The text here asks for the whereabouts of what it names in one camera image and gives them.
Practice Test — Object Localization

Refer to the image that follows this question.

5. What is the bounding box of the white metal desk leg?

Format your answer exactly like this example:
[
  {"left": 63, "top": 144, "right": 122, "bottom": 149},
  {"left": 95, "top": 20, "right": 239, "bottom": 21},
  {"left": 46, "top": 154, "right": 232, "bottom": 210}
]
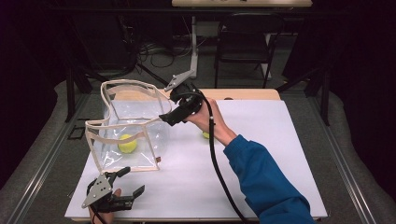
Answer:
[{"left": 189, "top": 15, "right": 200, "bottom": 79}]

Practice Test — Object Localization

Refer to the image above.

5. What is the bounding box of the wooden table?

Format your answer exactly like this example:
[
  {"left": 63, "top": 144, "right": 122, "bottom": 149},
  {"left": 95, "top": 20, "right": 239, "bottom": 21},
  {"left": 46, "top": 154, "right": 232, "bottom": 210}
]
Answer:
[{"left": 64, "top": 88, "right": 329, "bottom": 222}]

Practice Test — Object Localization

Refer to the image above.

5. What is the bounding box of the person's left hand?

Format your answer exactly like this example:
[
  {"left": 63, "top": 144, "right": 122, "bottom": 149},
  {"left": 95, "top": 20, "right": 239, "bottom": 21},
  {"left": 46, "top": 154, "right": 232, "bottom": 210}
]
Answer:
[{"left": 88, "top": 188, "right": 123, "bottom": 224}]

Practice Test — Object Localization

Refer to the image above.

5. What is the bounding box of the bundle of floor cables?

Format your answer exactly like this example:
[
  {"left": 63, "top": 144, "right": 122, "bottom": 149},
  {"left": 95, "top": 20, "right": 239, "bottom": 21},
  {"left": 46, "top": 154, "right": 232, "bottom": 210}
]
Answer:
[{"left": 136, "top": 38, "right": 195, "bottom": 69}]

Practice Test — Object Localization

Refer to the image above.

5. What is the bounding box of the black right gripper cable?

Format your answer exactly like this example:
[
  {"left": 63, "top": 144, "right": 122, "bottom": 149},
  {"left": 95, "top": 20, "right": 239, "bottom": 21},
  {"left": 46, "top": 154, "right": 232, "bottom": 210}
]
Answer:
[{"left": 176, "top": 90, "right": 250, "bottom": 224}]

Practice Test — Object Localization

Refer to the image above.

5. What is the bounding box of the black stand leg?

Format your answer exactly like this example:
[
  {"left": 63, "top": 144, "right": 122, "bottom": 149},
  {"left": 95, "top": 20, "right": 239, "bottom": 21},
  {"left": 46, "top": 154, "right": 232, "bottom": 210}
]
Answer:
[{"left": 135, "top": 63, "right": 171, "bottom": 87}]

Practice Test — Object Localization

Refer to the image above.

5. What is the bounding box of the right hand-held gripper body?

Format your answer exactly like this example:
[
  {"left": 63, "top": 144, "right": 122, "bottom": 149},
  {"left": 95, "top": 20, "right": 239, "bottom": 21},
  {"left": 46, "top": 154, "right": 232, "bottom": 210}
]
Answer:
[{"left": 163, "top": 69, "right": 205, "bottom": 123}]

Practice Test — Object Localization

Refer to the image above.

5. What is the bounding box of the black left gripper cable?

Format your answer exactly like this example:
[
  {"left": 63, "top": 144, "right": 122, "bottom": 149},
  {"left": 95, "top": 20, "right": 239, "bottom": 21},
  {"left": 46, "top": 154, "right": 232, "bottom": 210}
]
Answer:
[{"left": 86, "top": 183, "right": 106, "bottom": 224}]

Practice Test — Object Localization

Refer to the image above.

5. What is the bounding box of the aluminium floor rail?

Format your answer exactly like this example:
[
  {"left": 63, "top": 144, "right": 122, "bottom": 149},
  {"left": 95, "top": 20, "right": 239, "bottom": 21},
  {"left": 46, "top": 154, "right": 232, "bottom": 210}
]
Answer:
[
  {"left": 311, "top": 95, "right": 378, "bottom": 224},
  {"left": 4, "top": 92, "right": 92, "bottom": 224}
]

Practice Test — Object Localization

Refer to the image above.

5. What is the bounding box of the black folding chair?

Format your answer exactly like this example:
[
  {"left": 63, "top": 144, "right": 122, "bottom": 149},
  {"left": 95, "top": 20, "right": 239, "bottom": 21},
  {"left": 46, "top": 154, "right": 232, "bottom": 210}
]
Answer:
[{"left": 214, "top": 12, "right": 286, "bottom": 90}]

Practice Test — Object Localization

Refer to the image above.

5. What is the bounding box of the black metal stand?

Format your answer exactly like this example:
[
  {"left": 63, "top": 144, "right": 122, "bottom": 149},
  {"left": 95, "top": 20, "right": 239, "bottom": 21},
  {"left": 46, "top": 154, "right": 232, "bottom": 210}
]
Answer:
[
  {"left": 64, "top": 66, "right": 94, "bottom": 123},
  {"left": 276, "top": 66, "right": 331, "bottom": 126}
]

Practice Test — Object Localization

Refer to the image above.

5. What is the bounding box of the light wooden desk top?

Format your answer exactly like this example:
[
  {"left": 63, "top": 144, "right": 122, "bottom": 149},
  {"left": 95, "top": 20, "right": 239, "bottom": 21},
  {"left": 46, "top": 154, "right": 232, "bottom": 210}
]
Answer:
[{"left": 171, "top": 0, "right": 313, "bottom": 7}]

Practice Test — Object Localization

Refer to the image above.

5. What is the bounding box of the person's right hand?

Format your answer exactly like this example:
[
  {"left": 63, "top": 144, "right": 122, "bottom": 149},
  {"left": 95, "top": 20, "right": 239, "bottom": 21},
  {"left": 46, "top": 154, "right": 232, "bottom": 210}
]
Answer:
[{"left": 186, "top": 96, "right": 238, "bottom": 147}]

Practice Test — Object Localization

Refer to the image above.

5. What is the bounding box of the plain yellow tennis ball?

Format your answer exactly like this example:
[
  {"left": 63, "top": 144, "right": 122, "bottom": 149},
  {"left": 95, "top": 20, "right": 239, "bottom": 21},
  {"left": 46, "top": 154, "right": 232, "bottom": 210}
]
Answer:
[{"left": 117, "top": 133, "right": 138, "bottom": 155}]

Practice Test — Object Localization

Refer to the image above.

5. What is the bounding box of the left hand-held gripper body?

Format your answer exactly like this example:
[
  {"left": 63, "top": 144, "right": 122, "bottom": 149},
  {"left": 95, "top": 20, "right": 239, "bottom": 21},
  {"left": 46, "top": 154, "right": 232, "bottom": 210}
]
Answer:
[{"left": 81, "top": 173, "right": 134, "bottom": 214}]

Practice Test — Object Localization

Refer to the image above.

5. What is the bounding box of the clear plastic bag beige trim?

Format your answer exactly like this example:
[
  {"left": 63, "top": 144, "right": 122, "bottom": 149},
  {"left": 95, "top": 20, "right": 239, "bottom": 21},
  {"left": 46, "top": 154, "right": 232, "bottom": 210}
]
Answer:
[{"left": 84, "top": 78, "right": 173, "bottom": 174}]

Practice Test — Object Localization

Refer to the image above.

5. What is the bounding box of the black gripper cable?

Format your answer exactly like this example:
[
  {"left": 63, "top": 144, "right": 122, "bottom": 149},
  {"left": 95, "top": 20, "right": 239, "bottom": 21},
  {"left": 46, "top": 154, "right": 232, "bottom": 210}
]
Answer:
[
  {"left": 176, "top": 90, "right": 250, "bottom": 224},
  {"left": 86, "top": 183, "right": 106, "bottom": 224}
]

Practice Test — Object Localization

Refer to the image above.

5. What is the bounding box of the white table sheet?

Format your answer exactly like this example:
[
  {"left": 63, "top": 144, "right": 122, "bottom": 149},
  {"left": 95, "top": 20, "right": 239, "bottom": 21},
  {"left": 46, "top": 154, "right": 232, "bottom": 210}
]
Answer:
[{"left": 64, "top": 99, "right": 329, "bottom": 219}]

